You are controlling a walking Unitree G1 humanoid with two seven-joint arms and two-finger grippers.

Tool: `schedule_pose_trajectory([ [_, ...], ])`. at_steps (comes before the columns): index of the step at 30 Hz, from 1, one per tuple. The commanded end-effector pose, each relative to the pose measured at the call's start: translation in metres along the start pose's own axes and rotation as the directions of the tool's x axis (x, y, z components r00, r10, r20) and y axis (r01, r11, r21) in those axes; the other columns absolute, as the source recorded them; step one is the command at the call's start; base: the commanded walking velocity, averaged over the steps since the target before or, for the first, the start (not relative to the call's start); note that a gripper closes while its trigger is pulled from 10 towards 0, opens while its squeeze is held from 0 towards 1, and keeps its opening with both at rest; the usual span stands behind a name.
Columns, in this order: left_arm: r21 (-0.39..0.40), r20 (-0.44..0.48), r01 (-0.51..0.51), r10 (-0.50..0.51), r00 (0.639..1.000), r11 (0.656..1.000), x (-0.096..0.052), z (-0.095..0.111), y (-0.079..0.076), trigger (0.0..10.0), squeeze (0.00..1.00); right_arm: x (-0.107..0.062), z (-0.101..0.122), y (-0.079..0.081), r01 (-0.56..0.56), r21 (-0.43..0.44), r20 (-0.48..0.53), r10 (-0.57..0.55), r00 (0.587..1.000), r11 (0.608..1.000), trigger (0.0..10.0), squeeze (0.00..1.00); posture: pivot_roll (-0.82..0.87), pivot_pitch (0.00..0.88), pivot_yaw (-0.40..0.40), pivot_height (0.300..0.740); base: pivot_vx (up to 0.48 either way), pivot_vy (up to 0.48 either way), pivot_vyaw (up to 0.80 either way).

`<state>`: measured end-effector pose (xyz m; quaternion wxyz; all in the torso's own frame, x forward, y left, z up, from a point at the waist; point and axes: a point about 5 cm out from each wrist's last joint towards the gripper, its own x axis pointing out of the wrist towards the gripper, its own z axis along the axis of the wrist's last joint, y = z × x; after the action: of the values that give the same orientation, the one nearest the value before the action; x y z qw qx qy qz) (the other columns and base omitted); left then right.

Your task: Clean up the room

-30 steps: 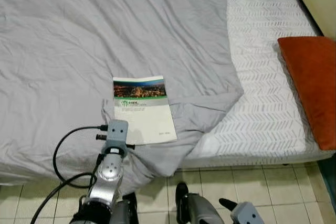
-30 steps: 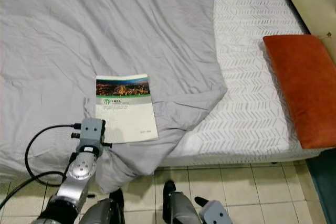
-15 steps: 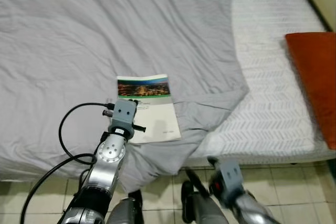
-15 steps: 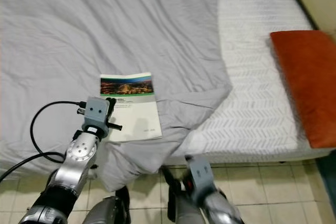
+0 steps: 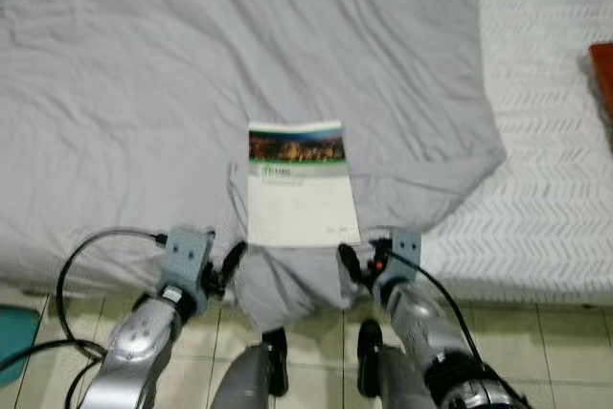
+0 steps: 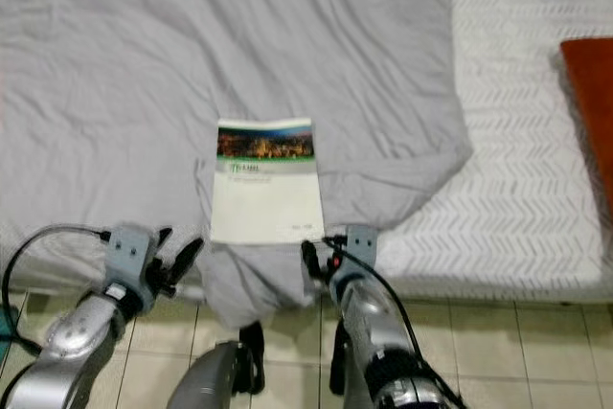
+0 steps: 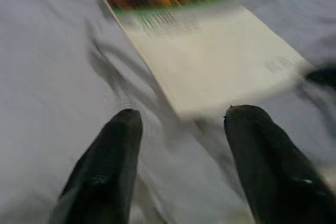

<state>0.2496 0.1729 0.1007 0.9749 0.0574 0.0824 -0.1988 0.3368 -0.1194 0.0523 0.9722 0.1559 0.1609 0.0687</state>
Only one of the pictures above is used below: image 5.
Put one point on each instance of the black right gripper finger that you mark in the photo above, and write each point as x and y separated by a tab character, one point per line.
352	263

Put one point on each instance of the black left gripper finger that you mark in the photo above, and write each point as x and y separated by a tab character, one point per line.
236	261
214	236

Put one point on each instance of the white brochure with green logo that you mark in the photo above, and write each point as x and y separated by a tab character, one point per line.
302	203

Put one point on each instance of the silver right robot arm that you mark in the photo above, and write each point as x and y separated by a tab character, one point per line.
431	332

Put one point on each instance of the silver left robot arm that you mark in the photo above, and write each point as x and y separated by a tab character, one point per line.
139	342

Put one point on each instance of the silver left robot leg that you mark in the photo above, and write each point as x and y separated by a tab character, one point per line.
244	380

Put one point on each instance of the grey duvet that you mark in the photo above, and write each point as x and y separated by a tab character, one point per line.
192	64

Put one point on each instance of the teal round object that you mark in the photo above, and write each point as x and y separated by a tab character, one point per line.
17	337

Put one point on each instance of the white quilted mattress cover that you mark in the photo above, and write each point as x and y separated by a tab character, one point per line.
546	141

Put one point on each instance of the orange pillow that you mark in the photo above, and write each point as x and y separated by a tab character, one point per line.
603	79

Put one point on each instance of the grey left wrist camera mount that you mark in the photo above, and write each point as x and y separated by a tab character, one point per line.
187	256

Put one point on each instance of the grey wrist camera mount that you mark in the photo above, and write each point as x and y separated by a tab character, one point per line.
187	256
406	248

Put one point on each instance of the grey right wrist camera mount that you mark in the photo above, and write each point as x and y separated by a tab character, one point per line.
406	248

